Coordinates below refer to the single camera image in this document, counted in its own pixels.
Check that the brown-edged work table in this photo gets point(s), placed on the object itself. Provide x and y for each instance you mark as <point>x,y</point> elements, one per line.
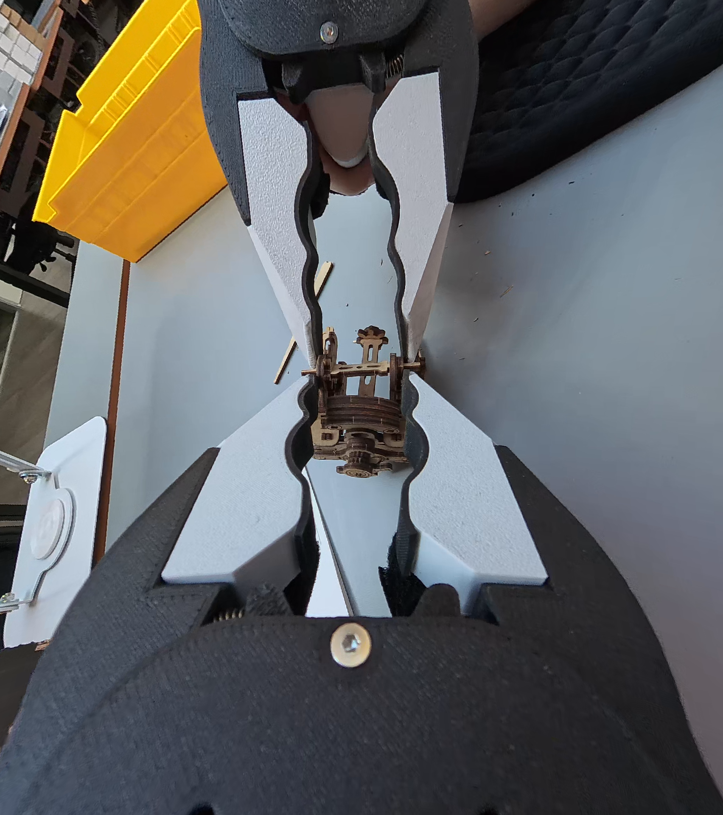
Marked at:
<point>56,63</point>

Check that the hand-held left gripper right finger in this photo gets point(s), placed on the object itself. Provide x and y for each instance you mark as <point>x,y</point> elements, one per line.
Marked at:
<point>476,509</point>

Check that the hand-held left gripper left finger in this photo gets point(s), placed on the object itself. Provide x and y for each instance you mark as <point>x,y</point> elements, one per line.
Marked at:
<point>240,509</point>

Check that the black office chair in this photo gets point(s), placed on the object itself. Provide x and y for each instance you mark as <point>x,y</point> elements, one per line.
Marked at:
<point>43,245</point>

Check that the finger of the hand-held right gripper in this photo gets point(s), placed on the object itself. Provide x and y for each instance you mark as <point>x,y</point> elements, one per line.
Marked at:
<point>422,178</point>
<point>269,178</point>

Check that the black quilted cloth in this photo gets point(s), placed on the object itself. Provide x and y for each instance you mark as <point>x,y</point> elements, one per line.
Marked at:
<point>590,95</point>

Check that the wooden mechanical model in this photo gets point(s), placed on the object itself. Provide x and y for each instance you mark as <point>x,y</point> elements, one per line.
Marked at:
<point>352,414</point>

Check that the grey desk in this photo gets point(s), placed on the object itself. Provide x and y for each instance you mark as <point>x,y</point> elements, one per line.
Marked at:
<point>91,331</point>
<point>590,382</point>

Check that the person's right forearm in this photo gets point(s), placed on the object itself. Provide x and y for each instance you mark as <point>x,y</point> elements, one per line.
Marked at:
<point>489,13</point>

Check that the thin wooden strip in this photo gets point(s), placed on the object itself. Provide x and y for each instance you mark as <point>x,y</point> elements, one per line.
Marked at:
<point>284,363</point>

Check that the yellow plastic bin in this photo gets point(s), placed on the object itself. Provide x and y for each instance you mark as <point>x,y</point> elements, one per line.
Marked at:
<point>132,140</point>

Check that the white document stand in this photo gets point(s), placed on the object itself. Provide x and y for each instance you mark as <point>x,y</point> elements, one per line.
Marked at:
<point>81,477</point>

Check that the person's right hand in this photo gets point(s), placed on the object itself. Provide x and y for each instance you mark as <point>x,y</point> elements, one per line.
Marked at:
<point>355,181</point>

